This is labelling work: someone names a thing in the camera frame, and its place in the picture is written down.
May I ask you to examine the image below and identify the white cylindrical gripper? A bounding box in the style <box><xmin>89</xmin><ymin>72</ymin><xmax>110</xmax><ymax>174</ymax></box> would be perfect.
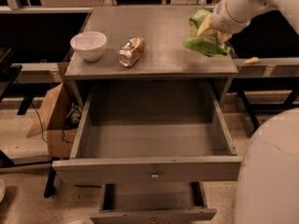
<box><xmin>196</xmin><ymin>0</ymin><xmax>250</xmax><ymax>43</ymax></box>

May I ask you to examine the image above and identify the green rice chip bag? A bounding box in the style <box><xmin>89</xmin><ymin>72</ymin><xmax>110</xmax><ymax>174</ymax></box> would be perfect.
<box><xmin>183</xmin><ymin>9</ymin><xmax>231</xmax><ymax>57</ymax></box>

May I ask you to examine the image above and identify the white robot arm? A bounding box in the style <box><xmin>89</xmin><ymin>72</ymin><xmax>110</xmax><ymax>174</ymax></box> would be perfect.
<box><xmin>197</xmin><ymin>0</ymin><xmax>299</xmax><ymax>224</ymax></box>

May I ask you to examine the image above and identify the grey open top drawer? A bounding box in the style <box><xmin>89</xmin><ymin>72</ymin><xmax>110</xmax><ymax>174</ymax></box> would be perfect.
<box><xmin>53</xmin><ymin>81</ymin><xmax>241</xmax><ymax>186</ymax></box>

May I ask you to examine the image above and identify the brass drawer knob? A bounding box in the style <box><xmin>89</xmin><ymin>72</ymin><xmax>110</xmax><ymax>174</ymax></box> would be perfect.
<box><xmin>151</xmin><ymin>171</ymin><xmax>160</xmax><ymax>180</ymax></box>

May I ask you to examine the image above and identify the grey lower drawer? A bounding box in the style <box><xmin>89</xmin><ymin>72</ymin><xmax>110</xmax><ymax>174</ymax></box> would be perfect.
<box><xmin>90</xmin><ymin>182</ymin><xmax>217</xmax><ymax>224</ymax></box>

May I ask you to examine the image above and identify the small yellow foam scrap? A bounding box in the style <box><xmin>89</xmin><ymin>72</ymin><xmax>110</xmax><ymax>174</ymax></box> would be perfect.
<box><xmin>243</xmin><ymin>57</ymin><xmax>259</xmax><ymax>64</ymax></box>

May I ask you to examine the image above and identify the crushed gold soda can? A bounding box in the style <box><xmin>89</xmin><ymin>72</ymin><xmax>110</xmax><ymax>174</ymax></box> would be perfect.
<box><xmin>118</xmin><ymin>36</ymin><xmax>146</xmax><ymax>67</ymax></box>

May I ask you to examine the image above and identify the grey wooden cabinet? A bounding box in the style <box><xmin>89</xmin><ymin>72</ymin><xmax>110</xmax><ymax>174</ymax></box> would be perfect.
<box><xmin>65</xmin><ymin>6</ymin><xmax>237</xmax><ymax>108</ymax></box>

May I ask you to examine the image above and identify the white ceramic bowl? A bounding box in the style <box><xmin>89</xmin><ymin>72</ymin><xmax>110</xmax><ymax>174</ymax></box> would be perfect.
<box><xmin>70</xmin><ymin>31</ymin><xmax>107</xmax><ymax>61</ymax></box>

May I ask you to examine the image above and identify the brown cardboard box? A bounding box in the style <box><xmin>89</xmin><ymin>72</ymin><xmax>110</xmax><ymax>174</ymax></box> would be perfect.
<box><xmin>27</xmin><ymin>83</ymin><xmax>77</xmax><ymax>159</ymax></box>

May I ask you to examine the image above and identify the black table leg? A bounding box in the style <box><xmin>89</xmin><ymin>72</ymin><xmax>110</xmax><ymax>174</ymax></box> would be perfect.
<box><xmin>44</xmin><ymin>167</ymin><xmax>56</xmax><ymax>198</ymax></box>

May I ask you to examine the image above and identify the black cable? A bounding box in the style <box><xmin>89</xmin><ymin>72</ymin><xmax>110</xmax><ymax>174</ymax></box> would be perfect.
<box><xmin>30</xmin><ymin>102</ymin><xmax>49</xmax><ymax>144</ymax></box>

